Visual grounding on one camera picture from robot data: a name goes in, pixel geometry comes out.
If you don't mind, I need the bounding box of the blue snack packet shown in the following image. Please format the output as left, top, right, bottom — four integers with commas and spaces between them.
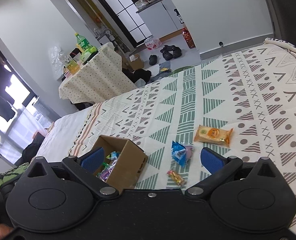
171, 141, 194, 167

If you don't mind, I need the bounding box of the purple snack packet in box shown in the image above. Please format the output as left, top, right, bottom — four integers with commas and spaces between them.
99, 160, 117, 182

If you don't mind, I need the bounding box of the orange biscuit packet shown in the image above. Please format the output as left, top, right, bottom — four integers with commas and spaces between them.
194, 125, 233, 147

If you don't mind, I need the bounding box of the brown cardboard box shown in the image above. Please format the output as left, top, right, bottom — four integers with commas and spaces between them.
93, 135, 148, 192

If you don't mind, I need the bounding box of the small red-yellow candy packet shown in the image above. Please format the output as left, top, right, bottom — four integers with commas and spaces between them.
167, 170, 186, 186

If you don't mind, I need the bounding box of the patterned bed cover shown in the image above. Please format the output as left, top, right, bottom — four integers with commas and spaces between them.
34, 37, 296, 238

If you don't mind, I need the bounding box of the table with dotted tablecloth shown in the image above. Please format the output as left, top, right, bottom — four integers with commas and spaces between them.
59, 42, 136, 103

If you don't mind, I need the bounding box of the yellow drink bottle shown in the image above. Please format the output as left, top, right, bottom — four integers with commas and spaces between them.
65, 59, 80, 75

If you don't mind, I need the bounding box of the small cardboard box on floor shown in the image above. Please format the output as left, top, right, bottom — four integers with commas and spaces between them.
129, 54, 144, 70

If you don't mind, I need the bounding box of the green soda bottle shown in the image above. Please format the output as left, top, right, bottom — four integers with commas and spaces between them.
75, 33, 91, 53

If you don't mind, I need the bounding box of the black sandals pair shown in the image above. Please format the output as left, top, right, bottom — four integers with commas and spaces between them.
160, 45, 182, 61

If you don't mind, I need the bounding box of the red oil bottle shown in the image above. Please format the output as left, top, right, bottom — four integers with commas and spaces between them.
182, 27, 196, 49

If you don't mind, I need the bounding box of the single black slipper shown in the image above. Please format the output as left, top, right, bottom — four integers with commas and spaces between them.
149, 55, 158, 66

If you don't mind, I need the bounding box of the red-white plastic bag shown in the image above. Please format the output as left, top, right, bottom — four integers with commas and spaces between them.
145, 36, 162, 50

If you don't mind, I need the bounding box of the white cabinet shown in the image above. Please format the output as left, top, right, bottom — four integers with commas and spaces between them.
136, 0, 183, 38

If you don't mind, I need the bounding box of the black-framed glass door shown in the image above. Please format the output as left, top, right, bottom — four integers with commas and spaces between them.
98, 0, 151, 48

